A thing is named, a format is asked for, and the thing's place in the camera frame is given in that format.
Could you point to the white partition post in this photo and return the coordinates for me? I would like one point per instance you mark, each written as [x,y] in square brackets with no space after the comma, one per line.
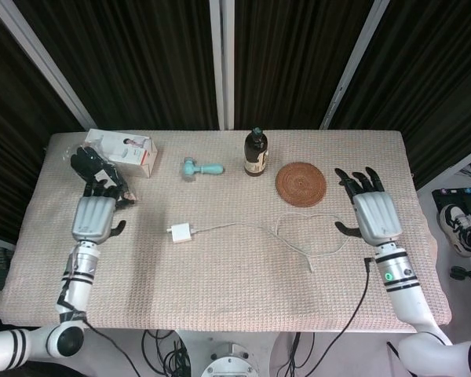
[43,59]
[353,63]
[223,63]

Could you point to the black gloves in plastic bag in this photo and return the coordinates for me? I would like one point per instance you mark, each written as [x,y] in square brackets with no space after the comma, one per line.
[90,163]

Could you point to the white charger adapter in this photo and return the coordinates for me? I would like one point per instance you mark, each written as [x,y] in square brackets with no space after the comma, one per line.
[180,233]

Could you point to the white black sneaker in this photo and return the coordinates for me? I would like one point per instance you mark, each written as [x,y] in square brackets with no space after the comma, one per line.
[455,224]

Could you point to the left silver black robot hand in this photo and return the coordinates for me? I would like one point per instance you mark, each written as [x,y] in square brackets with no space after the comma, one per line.
[94,218]

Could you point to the black chair caster leg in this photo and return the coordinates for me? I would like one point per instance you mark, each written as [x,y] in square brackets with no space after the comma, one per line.
[461,273]

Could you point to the black device with screen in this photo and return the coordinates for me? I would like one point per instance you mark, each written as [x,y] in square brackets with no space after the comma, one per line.
[461,198]

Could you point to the pink waffle tablecloth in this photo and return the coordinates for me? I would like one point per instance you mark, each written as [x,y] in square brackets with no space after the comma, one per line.
[220,290]

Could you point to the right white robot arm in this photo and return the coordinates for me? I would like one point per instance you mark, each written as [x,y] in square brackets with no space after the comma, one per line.
[408,302]

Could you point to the brown glass bottle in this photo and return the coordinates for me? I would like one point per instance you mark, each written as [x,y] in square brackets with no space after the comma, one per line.
[256,157]

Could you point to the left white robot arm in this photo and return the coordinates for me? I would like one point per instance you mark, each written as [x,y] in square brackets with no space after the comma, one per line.
[78,290]

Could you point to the round woven rattan coaster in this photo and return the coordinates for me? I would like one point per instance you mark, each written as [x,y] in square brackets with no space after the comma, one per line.
[300,184]

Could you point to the white red product box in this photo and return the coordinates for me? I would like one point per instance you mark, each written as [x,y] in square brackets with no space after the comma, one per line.
[133,151]

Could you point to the teal handheld massager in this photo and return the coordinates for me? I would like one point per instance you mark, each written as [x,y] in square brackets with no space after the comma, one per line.
[204,169]

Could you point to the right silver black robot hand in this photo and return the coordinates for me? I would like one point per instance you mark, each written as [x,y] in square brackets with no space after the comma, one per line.
[374,216]

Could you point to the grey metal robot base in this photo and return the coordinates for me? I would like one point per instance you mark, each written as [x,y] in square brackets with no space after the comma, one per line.
[229,363]

